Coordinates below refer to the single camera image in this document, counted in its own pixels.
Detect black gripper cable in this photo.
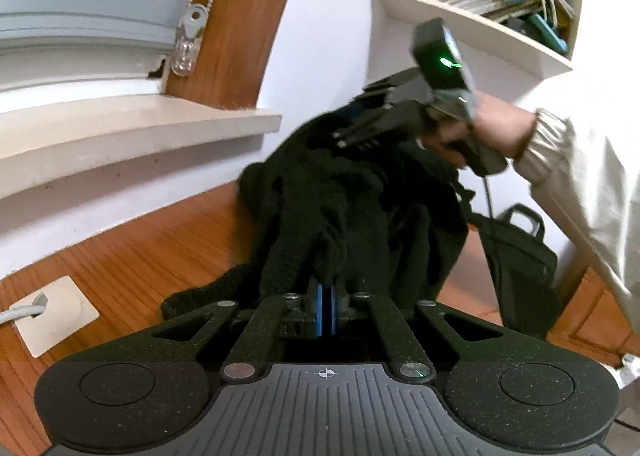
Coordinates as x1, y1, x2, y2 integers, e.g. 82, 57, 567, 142
482, 173, 498, 224

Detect bead cord with clear pull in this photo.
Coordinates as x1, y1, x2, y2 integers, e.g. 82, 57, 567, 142
170, 0, 241, 78

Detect black laptop bag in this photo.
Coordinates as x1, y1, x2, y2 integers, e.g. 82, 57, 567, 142
467, 203, 561, 339

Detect black knit sweater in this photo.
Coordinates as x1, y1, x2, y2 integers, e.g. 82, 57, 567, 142
160, 109, 471, 322

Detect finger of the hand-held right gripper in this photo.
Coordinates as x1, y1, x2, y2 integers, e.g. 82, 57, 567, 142
331, 103, 432, 153
345, 67, 431, 114

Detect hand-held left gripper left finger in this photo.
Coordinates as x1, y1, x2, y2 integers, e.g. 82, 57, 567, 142
150, 278, 326, 381

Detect white cable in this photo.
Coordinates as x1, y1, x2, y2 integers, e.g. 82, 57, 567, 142
0, 293, 48, 327

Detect grey window blind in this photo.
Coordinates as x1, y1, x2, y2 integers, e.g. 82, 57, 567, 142
0, 0, 238, 87

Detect wooden window frame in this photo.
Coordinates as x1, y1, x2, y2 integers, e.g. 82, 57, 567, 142
162, 0, 313, 112

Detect person's right hand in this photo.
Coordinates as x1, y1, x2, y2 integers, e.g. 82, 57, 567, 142
419, 91, 538, 168

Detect beige window sill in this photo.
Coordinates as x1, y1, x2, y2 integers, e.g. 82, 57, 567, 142
0, 94, 283, 199

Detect white wall shelf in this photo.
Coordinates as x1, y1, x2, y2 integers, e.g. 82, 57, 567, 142
372, 0, 586, 80

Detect teal plastic case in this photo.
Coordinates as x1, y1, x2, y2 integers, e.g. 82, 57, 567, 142
520, 11, 571, 53

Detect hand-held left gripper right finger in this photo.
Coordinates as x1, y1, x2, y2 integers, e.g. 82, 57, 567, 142
325, 277, 503, 383

